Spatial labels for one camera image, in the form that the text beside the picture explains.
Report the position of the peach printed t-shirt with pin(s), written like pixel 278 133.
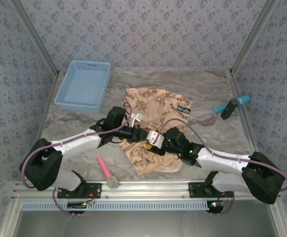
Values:
pixel 158 106

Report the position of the blue plastic basket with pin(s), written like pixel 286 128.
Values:
pixel 84 84

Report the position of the pink toy microphone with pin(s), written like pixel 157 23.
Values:
pixel 105 170

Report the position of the black rectangular block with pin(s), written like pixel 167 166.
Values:
pixel 229 108

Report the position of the teal plastic tool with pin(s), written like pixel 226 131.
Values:
pixel 243 100

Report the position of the grey metal panel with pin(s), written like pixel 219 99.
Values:
pixel 143 224

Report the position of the aluminium mounting rail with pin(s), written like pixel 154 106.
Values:
pixel 145 190

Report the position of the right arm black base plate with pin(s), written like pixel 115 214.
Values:
pixel 195 190

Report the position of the aluminium frame side rail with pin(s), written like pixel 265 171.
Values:
pixel 250 128
pixel 49 98

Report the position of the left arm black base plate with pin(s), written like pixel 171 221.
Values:
pixel 94 190

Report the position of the aluminium frame post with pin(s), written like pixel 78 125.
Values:
pixel 35 37
pixel 253 37

